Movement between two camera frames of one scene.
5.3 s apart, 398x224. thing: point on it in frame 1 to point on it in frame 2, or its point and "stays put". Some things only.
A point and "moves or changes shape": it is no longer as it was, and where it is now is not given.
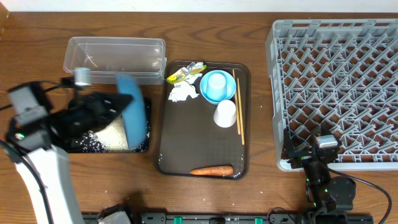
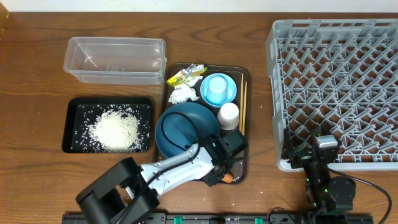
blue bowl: (135, 114) to (181, 125)
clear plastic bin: (106, 57) stays put
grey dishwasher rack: (342, 72) stays put
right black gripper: (288, 153) stays put
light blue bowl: (216, 86) stays put
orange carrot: (219, 170) moves or changes shape
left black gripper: (96, 109) to (212, 183)
